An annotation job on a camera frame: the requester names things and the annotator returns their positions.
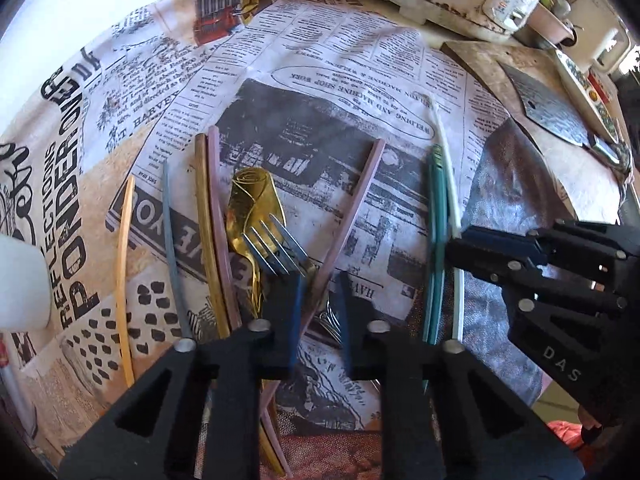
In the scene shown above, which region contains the white chopstick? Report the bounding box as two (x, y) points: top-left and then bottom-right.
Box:
(432, 102), (464, 342)

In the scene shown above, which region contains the silver fork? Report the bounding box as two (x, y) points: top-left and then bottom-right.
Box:
(241, 214), (342, 346)

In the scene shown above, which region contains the gold brown chopstick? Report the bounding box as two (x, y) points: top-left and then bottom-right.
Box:
(195, 133), (270, 479)

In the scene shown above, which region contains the wooden cutting board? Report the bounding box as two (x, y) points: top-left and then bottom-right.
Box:
(440, 40), (620, 223)

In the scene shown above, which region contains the pink chopstick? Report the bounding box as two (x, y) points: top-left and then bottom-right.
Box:
(207, 126), (291, 478)
(259, 139), (385, 382)

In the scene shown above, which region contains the green chopstick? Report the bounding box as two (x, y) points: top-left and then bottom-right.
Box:
(427, 145), (448, 344)
(422, 145), (447, 344)

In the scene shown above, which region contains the grey blue chopstick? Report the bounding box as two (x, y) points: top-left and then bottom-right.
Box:
(162, 162), (192, 338)

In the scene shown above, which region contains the patterned steel cleaver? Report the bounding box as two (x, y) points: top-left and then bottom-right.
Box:
(499, 62), (629, 171)

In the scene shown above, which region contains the yellow chopstick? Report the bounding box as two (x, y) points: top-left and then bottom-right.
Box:
(115, 174), (134, 388)

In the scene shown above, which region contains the gold spoon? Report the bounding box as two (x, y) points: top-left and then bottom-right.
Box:
(226, 167), (284, 318)

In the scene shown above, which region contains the white cup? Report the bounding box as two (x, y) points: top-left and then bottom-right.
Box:
(0, 234), (52, 332)

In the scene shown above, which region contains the newspaper print table cloth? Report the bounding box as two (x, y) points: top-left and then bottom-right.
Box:
(1, 0), (526, 467)

